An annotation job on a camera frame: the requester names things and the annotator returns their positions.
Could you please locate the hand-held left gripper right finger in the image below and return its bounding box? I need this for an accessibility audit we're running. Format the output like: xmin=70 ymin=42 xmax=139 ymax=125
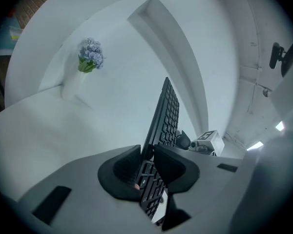
xmin=153 ymin=144 xmax=243 ymax=232

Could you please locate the fluorescent tube light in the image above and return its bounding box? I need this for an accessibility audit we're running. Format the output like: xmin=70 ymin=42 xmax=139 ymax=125
xmin=246 ymin=140 xmax=264 ymax=152
xmin=275 ymin=120 xmax=287 ymax=132

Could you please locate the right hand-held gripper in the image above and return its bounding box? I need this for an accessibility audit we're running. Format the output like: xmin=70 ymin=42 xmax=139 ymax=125
xmin=175 ymin=130 xmax=226 ymax=157

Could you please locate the black overhead fixture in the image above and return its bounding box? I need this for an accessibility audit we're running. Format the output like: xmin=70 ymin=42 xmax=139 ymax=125
xmin=269 ymin=41 xmax=293 ymax=78

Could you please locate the black keyboard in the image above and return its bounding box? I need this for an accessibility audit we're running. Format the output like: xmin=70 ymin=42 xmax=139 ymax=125
xmin=136 ymin=77 xmax=181 ymax=226

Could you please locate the white vase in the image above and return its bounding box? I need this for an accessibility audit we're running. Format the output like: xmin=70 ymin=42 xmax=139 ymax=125
xmin=61 ymin=70 xmax=85 ymax=101

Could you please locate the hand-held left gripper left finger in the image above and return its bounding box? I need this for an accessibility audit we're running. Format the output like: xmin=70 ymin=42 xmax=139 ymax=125
xmin=18 ymin=144 xmax=154 ymax=234

